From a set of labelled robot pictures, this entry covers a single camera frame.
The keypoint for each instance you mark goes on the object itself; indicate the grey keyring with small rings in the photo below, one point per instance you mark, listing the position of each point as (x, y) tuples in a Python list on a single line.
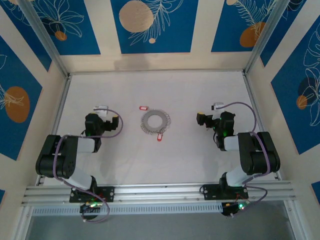
[(144, 122)]

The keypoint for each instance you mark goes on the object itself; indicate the red key tag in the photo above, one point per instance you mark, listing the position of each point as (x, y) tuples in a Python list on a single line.
[(143, 108), (159, 137)]

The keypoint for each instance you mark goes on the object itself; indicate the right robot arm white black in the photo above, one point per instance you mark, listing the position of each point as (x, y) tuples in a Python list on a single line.
[(252, 152)]

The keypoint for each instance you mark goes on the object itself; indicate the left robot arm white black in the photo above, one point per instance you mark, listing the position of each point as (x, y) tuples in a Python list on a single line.
[(65, 155)]

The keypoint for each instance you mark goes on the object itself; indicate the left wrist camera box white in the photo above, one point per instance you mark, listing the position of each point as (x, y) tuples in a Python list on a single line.
[(101, 110)]

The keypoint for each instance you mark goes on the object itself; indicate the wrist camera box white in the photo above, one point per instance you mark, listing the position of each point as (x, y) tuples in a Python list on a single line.
[(218, 106), (101, 110)]

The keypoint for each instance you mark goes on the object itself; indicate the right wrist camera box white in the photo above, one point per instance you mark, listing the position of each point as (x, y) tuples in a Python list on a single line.
[(218, 106)]

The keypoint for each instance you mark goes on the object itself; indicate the aluminium table side rail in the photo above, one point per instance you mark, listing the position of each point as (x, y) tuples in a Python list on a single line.
[(60, 110), (255, 105)]

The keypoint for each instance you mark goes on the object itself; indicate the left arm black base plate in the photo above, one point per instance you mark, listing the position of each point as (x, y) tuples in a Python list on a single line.
[(108, 193)]

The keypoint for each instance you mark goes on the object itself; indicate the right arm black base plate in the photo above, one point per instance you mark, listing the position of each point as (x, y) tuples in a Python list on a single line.
[(211, 192)]

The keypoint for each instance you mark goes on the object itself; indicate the aluminium mounting rail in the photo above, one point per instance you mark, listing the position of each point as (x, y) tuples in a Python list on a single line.
[(160, 191)]

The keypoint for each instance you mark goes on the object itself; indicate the aluminium frame post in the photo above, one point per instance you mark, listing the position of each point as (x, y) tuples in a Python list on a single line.
[(267, 37), (45, 38)]

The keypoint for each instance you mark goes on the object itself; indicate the aluminium frame leg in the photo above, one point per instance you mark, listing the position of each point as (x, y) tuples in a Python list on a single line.
[(23, 225), (293, 222)]

